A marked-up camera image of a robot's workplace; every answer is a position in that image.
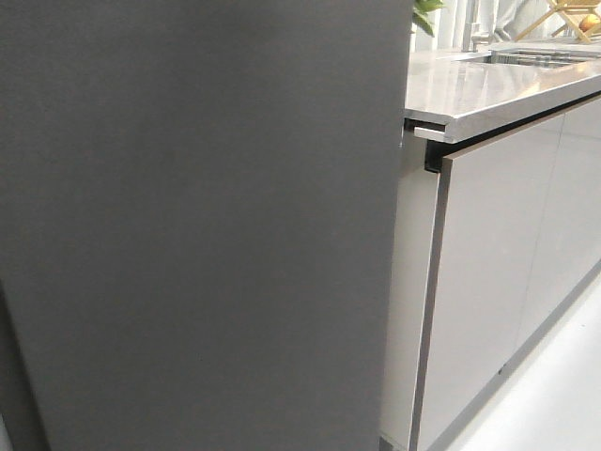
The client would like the white curtain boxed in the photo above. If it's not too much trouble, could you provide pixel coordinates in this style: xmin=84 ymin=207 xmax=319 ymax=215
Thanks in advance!
xmin=409 ymin=0 xmax=547 ymax=52

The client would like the wooden folding dish rack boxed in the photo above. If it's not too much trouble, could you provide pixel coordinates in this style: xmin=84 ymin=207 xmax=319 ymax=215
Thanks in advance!
xmin=514 ymin=0 xmax=600 ymax=44

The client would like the grey cabinet side panel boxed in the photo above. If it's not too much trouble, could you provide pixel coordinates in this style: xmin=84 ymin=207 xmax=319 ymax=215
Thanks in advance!
xmin=380 ymin=130 xmax=439 ymax=450

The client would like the metal sink drain basket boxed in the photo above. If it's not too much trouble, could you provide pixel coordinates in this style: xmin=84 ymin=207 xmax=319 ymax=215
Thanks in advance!
xmin=489 ymin=49 xmax=574 ymax=68

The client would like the stainless steel sink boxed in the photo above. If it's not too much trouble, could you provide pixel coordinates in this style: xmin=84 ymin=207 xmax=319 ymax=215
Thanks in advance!
xmin=445 ymin=42 xmax=600 ymax=70

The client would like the grey right cabinet door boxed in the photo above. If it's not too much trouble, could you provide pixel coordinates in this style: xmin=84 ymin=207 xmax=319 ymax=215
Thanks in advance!
xmin=516 ymin=98 xmax=600 ymax=347

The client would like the red apple on rack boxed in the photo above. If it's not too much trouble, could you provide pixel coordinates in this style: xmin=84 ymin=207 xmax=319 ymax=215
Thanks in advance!
xmin=578 ymin=14 xmax=601 ymax=32

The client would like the green leafy plant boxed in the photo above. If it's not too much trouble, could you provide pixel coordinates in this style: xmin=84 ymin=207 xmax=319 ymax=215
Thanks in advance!
xmin=412 ymin=0 xmax=445 ymax=38

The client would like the chrome kitchen faucet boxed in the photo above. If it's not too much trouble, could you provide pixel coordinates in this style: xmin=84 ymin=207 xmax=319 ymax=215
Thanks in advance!
xmin=461 ymin=0 xmax=491 ymax=53

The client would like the grey cabinet door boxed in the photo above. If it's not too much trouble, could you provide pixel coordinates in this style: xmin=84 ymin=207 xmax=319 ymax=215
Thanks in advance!
xmin=409 ymin=115 xmax=563 ymax=450
xmin=516 ymin=98 xmax=600 ymax=347

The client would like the grey left cabinet door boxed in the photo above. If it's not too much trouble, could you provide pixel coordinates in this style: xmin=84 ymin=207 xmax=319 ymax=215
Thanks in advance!
xmin=409 ymin=115 xmax=563 ymax=450

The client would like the grey stone countertop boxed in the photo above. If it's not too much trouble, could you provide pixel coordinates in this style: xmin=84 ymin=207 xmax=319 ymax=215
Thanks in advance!
xmin=405 ymin=40 xmax=600 ymax=144

